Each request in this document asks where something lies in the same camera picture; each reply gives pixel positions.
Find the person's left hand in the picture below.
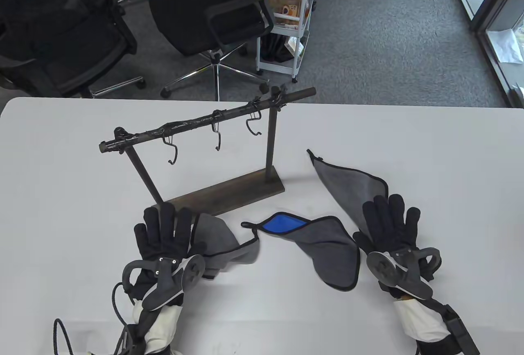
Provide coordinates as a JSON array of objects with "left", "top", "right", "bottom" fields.
[{"left": 134, "top": 202, "right": 193, "bottom": 261}]

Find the person's right hand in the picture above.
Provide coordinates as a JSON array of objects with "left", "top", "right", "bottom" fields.
[{"left": 353, "top": 194, "right": 422, "bottom": 254}]

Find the grey tracking controller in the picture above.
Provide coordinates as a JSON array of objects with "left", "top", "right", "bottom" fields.
[
  {"left": 121, "top": 253, "right": 206, "bottom": 312},
  {"left": 366, "top": 247, "right": 443, "bottom": 300}
]

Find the grey and blue hand towel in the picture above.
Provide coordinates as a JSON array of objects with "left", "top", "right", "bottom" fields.
[{"left": 241, "top": 211, "right": 361, "bottom": 291}]

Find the person's right forearm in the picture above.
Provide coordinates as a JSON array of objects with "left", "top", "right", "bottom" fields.
[{"left": 392, "top": 296, "right": 480, "bottom": 355}]

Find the dark hanging rack stand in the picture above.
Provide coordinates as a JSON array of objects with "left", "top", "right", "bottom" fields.
[{"left": 98, "top": 87, "right": 317, "bottom": 218}]

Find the white rolling cart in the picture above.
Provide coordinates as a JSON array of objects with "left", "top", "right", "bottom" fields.
[{"left": 256, "top": 0, "right": 319, "bottom": 83}]

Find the black bag in cart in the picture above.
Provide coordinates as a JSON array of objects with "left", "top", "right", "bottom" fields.
[{"left": 261, "top": 34, "right": 295, "bottom": 63}]

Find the white sheet of paper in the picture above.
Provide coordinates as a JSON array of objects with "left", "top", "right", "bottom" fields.
[{"left": 487, "top": 29, "right": 524, "bottom": 63}]

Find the black office chair with armrest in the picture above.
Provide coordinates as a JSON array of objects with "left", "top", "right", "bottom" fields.
[{"left": 148, "top": 0, "right": 275, "bottom": 99}]

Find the black mesh office chair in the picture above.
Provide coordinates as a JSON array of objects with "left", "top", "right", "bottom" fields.
[{"left": 0, "top": 0, "right": 147, "bottom": 99}]

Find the black braided cable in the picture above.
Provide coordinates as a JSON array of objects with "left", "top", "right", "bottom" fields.
[{"left": 53, "top": 281, "right": 142, "bottom": 355}]

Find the black wrist camera unit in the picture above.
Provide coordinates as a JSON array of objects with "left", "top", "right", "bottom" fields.
[
  {"left": 444, "top": 304, "right": 480, "bottom": 355},
  {"left": 115, "top": 322, "right": 145, "bottom": 355}
]

